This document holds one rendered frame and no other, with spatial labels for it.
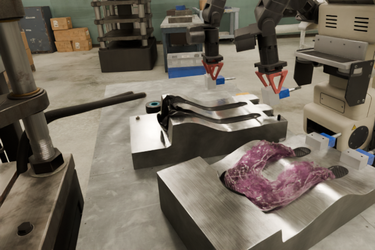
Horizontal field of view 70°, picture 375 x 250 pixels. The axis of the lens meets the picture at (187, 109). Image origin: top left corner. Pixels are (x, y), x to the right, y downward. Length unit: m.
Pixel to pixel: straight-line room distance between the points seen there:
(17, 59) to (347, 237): 0.88
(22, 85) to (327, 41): 1.05
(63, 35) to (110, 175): 6.97
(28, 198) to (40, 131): 0.19
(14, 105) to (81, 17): 7.11
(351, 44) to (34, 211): 1.11
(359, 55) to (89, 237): 0.98
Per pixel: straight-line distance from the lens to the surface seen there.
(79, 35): 7.54
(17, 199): 0.90
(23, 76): 0.85
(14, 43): 0.83
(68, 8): 7.96
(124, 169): 0.85
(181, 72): 4.23
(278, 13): 0.82
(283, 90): 0.93
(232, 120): 0.91
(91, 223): 0.71
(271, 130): 0.90
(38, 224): 0.79
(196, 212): 0.53
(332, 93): 1.22
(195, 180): 0.59
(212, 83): 1.12
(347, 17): 1.15
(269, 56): 0.88
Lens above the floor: 1.28
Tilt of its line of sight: 24 degrees down
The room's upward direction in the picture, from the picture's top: 3 degrees counter-clockwise
